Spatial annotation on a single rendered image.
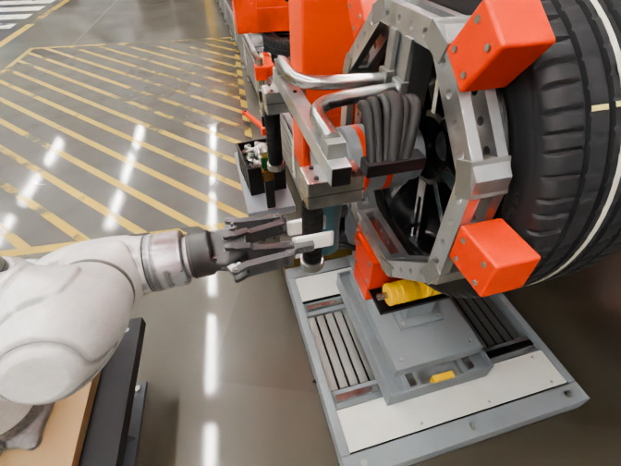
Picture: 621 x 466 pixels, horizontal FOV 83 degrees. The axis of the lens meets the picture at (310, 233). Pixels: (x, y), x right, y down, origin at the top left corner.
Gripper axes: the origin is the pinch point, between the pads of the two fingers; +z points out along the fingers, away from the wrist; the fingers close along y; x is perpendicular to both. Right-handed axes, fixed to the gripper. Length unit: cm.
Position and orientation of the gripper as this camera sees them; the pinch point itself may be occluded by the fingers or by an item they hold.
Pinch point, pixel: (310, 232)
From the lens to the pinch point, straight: 60.4
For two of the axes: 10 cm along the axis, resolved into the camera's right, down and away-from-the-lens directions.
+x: 0.0, -7.3, -6.9
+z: 9.6, -1.8, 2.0
